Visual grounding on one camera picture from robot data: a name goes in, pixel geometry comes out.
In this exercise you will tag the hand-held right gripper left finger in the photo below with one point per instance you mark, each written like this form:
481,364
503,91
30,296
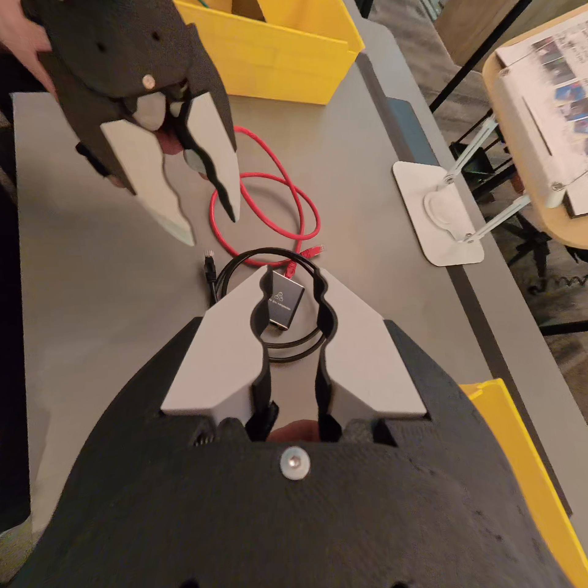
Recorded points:
216,363

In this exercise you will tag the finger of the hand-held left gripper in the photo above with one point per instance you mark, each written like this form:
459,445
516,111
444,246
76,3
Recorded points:
142,160
216,138

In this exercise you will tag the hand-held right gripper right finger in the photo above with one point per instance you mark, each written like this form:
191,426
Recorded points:
372,363

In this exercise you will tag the black ethernet adapter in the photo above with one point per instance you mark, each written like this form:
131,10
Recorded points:
285,298

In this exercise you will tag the person's left hand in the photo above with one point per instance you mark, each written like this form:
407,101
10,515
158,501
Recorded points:
18,32

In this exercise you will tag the yellow plastic bin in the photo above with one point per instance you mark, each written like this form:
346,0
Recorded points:
275,59
528,459

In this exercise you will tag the white desk stand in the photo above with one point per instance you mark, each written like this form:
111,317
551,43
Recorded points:
413,206

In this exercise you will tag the round wooden table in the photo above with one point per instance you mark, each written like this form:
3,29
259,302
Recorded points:
551,223

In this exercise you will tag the newspaper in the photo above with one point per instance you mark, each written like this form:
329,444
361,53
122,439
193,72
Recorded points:
560,59

